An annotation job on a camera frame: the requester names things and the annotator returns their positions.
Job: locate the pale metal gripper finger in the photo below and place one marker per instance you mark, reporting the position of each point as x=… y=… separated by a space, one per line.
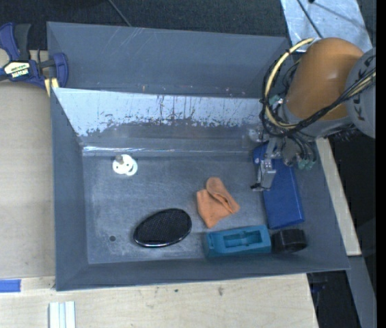
x=270 y=178
x=263 y=169

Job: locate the blue flat box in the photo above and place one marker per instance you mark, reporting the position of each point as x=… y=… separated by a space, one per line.
x=283 y=200

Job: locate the orange cloth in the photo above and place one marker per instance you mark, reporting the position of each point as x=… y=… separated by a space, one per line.
x=214 y=203

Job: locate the teal foam block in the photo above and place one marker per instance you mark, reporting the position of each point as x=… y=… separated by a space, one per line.
x=220 y=246

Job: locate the black oval mesh lid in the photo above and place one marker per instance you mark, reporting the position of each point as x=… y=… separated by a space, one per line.
x=162 y=227

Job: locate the white pacifier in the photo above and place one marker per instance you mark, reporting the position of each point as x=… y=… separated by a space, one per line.
x=126 y=166

